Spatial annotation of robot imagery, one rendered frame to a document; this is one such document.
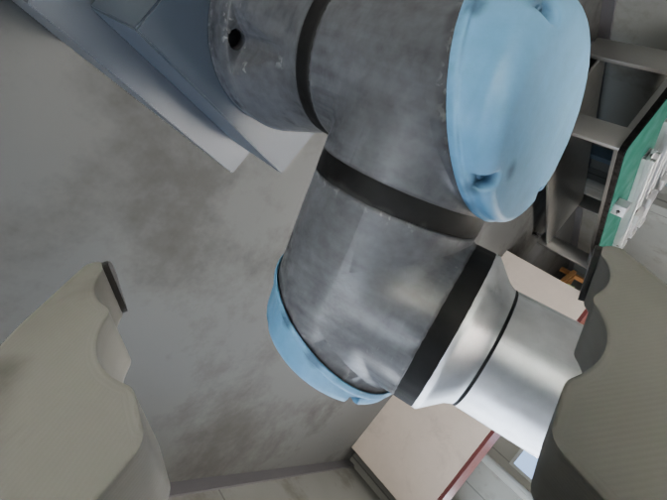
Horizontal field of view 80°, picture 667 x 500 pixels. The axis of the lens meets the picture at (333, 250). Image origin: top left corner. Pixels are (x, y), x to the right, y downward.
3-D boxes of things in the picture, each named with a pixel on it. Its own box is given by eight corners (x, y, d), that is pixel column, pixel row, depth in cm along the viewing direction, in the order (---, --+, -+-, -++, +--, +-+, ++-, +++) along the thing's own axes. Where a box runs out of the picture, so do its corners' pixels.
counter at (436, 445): (349, 448, 404) (419, 529, 352) (510, 245, 410) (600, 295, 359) (378, 446, 473) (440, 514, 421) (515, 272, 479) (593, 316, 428)
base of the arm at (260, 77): (377, 39, 40) (460, 62, 35) (283, 156, 40) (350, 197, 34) (303, -136, 28) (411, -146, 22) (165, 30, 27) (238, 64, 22)
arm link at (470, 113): (452, 7, 31) (647, 44, 23) (381, 172, 35) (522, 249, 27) (351, -88, 22) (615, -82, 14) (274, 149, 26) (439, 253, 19)
